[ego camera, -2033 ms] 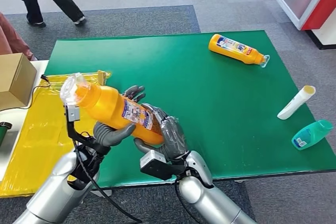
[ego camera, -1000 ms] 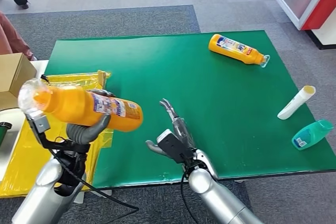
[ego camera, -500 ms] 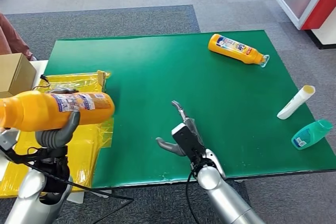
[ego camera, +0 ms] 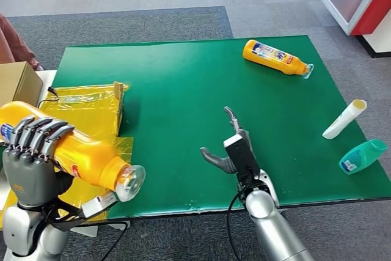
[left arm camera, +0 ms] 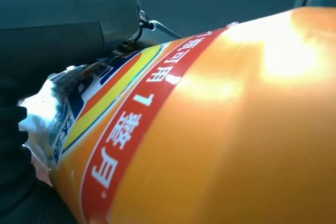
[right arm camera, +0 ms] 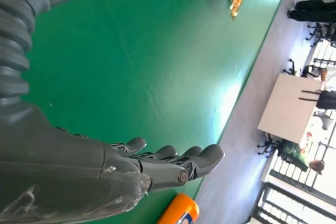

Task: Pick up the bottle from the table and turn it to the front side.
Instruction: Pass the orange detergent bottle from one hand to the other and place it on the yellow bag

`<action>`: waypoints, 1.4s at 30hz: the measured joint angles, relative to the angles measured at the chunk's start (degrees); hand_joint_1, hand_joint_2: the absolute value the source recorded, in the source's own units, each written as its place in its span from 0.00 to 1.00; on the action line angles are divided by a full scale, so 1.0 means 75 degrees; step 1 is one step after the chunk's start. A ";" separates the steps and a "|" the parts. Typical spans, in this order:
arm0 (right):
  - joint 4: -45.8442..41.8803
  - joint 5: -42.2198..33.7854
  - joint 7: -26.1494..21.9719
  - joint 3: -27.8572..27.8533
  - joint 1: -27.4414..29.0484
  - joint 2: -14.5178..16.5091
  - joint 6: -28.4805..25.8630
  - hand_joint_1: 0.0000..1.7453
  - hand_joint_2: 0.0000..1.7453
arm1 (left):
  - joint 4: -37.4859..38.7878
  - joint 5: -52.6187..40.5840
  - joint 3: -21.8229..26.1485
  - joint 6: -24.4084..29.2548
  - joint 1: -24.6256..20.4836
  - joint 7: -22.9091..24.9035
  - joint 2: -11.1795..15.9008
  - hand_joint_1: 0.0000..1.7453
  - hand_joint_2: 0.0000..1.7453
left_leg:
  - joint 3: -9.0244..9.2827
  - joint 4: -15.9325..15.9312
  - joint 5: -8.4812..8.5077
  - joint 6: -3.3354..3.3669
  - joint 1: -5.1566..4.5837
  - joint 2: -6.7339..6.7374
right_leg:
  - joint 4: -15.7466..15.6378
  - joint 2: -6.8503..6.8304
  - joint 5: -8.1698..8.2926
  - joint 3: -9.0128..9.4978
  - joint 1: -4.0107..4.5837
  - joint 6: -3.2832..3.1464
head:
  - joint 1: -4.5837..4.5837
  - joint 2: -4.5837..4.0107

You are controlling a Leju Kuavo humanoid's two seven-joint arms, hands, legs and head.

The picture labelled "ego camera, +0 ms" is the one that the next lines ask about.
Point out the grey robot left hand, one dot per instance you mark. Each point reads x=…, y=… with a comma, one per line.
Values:
x=27, y=178

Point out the green table mat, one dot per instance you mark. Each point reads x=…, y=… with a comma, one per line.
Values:
x=183, y=109

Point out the white paper sheet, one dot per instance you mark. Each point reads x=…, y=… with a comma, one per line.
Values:
x=121, y=225
x=87, y=231

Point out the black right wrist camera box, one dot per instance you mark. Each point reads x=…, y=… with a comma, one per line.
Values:
x=241, y=156

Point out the yellow taped cardboard box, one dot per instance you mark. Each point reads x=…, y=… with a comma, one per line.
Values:
x=91, y=109

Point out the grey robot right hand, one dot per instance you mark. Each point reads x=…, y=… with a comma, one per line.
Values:
x=217, y=158

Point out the orange bottle with blue label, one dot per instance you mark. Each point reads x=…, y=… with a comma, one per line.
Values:
x=272, y=57

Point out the brown cardboard box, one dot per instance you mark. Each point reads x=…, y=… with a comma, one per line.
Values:
x=16, y=83

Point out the white tube with yellow cap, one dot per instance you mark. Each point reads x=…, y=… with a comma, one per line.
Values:
x=343, y=120

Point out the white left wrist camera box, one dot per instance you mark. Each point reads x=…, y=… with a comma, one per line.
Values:
x=97, y=204

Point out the white cabinet with black base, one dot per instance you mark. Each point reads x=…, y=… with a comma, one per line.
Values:
x=378, y=40

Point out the teal plastic bottle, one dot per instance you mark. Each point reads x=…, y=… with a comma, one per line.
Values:
x=361, y=157

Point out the orange bottle with clear cap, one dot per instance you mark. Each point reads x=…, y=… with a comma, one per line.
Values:
x=88, y=158

